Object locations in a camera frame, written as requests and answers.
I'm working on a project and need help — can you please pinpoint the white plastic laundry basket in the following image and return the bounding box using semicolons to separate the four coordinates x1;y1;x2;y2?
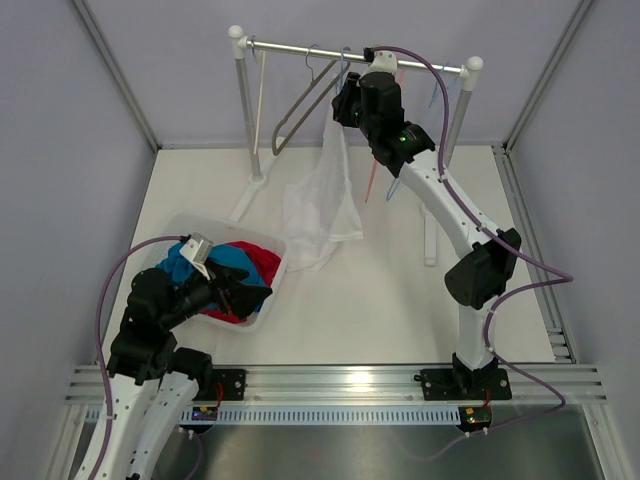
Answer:
157;211;288;333

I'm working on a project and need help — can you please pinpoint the light blue white-shirt hanger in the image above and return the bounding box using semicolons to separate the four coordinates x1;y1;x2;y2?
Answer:
335;46;351;93

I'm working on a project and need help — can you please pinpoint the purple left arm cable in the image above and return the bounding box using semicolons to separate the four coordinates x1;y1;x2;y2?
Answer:
79;234;189;480

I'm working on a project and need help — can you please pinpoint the red t shirt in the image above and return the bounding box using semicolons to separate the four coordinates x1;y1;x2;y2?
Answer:
199;240;284;324

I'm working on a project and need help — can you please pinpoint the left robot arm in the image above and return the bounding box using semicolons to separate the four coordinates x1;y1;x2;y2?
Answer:
76;260;272;479

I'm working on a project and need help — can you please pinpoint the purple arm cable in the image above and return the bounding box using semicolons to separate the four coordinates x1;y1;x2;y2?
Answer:
372;45;575;426
79;234;189;480

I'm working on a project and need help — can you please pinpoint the white metal clothes rack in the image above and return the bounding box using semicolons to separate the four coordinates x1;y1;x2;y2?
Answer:
228;24;485;269

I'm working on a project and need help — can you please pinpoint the aluminium rail frame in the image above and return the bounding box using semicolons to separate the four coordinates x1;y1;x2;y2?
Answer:
64;363;609;407

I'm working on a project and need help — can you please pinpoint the blue t shirt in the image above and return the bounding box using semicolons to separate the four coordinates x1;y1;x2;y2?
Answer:
127;242;273;327

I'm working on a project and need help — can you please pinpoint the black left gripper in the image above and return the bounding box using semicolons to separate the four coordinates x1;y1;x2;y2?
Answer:
160;257;272;330

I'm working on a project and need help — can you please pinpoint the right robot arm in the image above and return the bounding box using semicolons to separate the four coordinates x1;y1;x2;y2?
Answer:
332;71;522;400

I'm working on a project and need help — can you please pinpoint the cream empty hanger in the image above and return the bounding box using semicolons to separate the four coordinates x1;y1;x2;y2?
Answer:
252;51;267;155

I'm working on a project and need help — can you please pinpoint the white slotted cable duct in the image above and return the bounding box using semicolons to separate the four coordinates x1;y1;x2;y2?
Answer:
84;405;494;425

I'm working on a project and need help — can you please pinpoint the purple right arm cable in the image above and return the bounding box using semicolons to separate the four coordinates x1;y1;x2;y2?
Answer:
372;45;575;426

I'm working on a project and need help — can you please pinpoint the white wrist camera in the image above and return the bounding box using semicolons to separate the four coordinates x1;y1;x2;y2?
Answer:
363;47;398;75
179;233;213;281

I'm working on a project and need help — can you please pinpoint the grey empty hanger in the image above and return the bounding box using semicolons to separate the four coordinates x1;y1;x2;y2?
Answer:
272;44;354;156

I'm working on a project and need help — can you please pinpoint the white t shirt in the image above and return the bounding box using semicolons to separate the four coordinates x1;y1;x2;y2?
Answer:
283;110;364;272

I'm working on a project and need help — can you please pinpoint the light blue red-shirt hanger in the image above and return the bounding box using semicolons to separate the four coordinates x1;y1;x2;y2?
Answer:
386;70;459;202

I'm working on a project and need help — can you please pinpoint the pink hanger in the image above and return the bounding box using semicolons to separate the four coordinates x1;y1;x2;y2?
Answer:
364;69;405;204

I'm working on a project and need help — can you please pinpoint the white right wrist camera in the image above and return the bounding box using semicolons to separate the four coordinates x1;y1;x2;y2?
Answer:
363;47;398;75

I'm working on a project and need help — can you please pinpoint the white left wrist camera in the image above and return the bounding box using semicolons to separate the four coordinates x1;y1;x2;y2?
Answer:
179;233;213;281

